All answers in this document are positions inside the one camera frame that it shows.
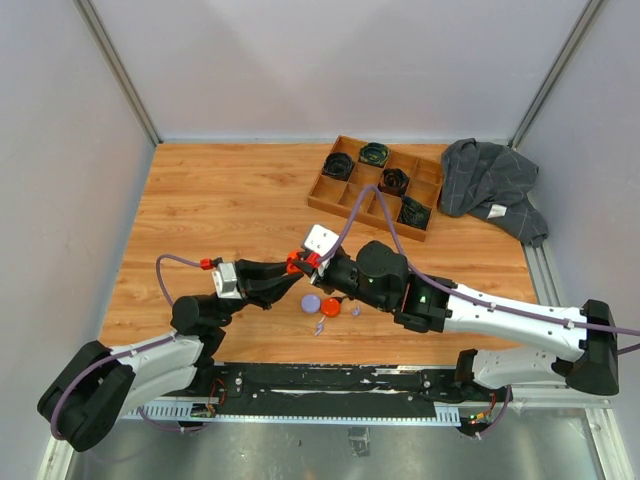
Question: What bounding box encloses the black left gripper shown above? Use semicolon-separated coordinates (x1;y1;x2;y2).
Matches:
211;259;304;326

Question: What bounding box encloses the purple earbud case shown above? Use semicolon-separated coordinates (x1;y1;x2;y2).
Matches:
300;294;322;314

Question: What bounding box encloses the orange earbud case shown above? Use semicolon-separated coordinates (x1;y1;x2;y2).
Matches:
286;251;308;275
320;297;342;318

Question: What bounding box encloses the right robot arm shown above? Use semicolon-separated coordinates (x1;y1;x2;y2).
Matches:
303;240;619;400

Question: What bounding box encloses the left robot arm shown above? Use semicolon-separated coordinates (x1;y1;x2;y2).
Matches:
37;259;304;452

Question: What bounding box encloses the dark green rolled belt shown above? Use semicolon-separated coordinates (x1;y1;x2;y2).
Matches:
398;195;431;230

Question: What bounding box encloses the dark red rolled belt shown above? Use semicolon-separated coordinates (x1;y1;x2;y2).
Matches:
378;168;410;197

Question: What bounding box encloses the wooden compartment tray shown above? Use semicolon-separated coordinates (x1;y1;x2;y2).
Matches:
307;135;444;241

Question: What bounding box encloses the grey crumpled cloth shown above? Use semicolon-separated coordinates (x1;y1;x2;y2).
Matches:
439;138;549;247

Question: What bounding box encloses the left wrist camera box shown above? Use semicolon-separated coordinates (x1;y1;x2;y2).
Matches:
212;262;242;300

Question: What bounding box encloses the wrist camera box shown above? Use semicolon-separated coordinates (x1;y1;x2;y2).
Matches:
212;262;242;300
301;224;339;257

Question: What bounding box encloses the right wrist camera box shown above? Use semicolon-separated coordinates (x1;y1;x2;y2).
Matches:
301;224;339;257

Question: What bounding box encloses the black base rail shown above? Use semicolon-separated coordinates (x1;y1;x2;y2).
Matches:
154;360;516;421

